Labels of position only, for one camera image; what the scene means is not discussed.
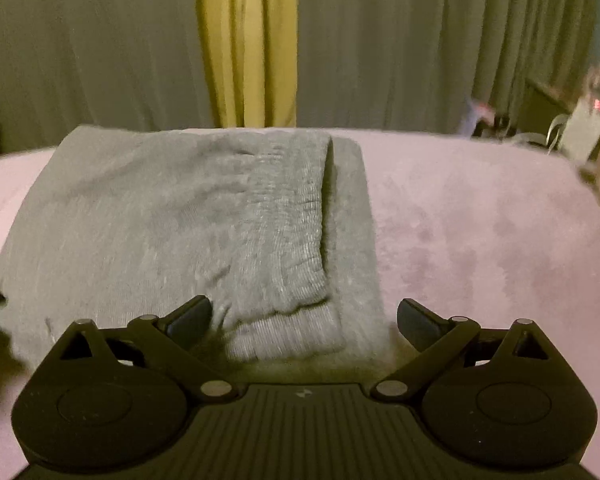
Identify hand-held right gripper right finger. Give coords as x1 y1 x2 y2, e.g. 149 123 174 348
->
372 297 551 405

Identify dark side table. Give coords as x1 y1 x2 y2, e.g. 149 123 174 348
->
516 79 582 147

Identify white clock with red digits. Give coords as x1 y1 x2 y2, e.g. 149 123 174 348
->
561 94 600 162

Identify yellow curtain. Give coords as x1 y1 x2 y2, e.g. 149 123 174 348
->
193 0 301 129

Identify pink fleece blanket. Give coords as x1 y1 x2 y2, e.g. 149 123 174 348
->
0 126 600 480

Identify grey pants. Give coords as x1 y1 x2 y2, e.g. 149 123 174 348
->
0 125 387 363

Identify purple cloth item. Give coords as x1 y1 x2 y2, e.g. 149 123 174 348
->
459 97 497 135

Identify grey curtain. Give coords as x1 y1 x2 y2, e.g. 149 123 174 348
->
0 0 600 157

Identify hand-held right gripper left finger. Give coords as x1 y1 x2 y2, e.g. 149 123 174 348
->
57 295 233 405

